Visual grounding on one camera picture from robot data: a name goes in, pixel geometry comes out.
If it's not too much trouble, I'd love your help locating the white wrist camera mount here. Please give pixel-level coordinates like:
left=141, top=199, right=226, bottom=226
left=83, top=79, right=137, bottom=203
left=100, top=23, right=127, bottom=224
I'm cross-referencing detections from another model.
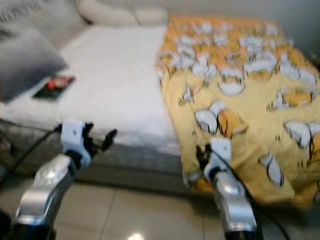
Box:
left=61, top=121, right=87, bottom=168
left=208, top=138, right=233, bottom=170

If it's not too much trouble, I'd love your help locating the plain grey cushion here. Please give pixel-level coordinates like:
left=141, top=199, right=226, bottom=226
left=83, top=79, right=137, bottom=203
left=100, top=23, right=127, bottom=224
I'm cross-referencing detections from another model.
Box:
left=0, top=27, right=70, bottom=105

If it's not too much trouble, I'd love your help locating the white quilted mattress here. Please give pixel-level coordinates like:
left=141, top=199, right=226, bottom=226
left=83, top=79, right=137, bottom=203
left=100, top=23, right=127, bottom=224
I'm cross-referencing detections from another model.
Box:
left=0, top=25, right=183, bottom=173

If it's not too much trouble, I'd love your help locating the long cream bolster pillow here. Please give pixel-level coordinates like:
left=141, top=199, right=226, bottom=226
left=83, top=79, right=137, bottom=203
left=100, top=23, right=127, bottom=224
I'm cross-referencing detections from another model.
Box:
left=77, top=0, right=141, bottom=27

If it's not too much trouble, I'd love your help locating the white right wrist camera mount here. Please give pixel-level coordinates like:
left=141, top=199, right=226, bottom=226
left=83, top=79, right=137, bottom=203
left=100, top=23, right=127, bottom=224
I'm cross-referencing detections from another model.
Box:
left=208, top=138, right=233, bottom=170

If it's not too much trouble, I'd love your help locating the beige cushion with lettering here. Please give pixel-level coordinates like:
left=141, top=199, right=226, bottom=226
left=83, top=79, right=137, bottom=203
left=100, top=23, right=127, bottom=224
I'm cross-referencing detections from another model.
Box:
left=0, top=0, right=86, bottom=48

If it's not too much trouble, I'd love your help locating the yellow cartoon print blanket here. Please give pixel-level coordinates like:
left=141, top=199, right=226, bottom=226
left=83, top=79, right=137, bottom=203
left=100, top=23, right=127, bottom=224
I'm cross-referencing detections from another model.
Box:
left=155, top=14, right=320, bottom=208

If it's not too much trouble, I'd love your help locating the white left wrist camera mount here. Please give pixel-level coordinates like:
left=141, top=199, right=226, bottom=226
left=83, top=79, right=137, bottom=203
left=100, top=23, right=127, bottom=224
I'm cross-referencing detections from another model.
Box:
left=61, top=121, right=87, bottom=168

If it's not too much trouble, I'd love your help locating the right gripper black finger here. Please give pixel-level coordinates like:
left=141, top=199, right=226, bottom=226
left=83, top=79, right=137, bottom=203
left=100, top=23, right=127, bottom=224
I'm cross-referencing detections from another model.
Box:
left=195, top=144, right=208, bottom=172

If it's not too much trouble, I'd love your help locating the short cream bolster pillow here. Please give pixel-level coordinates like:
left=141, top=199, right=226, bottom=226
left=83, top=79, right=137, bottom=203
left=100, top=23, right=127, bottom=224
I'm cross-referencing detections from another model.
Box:
left=132, top=6, right=168, bottom=27

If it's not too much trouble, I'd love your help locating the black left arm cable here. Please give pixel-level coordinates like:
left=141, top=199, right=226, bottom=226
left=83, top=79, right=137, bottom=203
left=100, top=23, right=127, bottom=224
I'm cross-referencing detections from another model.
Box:
left=0, top=125, right=65, bottom=176

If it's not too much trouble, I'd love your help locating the dark red cover book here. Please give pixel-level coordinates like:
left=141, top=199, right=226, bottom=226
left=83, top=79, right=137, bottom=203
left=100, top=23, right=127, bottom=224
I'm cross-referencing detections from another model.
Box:
left=32, top=74, right=77, bottom=101

